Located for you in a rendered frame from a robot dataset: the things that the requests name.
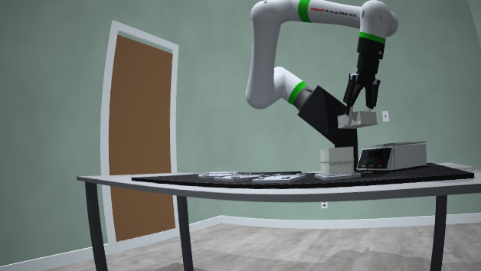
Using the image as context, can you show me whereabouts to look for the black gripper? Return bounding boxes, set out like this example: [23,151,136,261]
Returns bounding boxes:
[343,54,381,126]

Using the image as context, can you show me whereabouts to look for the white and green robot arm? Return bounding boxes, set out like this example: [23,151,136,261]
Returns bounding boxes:
[246,0,398,111]

